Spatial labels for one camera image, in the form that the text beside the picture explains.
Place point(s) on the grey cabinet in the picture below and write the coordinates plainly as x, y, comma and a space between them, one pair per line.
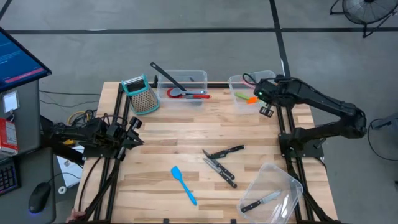
25, 124

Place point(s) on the black table bracket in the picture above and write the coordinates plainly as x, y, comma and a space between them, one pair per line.
233, 221
166, 221

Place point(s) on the large display monitor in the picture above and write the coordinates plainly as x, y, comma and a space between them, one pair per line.
18, 62

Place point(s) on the teal metal box grater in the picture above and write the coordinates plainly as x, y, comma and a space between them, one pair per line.
143, 98

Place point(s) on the person's hand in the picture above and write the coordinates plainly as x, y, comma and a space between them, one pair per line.
76, 215

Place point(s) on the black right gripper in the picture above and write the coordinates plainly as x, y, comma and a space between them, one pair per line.
264, 91

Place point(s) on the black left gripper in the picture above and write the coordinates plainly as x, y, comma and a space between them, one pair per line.
122, 138

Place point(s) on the white paper sheet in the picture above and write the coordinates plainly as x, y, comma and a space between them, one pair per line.
71, 171

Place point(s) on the grey desk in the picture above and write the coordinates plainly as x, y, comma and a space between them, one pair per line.
34, 168

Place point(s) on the white tape roll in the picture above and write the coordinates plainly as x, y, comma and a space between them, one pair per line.
58, 190

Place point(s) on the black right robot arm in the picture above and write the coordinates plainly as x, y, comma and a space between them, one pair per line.
326, 105

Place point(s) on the black keyboard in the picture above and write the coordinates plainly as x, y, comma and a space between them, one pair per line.
7, 177

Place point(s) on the long black spatula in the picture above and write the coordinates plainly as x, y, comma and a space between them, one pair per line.
166, 76

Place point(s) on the orange spatula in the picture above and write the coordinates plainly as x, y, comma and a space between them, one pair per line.
252, 100

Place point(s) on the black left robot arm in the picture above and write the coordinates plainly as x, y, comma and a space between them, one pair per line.
77, 132

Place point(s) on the red box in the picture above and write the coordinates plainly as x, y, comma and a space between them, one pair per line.
7, 137

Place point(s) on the black floor fan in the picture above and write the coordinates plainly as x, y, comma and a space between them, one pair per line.
370, 11

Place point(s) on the blue silicone spatula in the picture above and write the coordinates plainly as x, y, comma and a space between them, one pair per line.
178, 174

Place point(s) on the black aluminium frame rail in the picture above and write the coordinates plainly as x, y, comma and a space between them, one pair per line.
217, 84
116, 104
280, 121

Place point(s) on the grey spoon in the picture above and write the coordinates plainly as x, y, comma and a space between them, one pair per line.
177, 91

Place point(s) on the red silicone spatula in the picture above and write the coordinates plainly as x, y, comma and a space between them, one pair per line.
200, 96

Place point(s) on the white paper label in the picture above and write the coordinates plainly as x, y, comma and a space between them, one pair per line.
11, 101

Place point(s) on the black computer mouse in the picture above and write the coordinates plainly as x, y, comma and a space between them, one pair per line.
39, 197

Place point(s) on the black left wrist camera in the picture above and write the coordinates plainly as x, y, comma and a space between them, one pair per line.
135, 123

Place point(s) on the clear plastic bin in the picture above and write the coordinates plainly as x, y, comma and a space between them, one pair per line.
273, 180
183, 79
241, 107

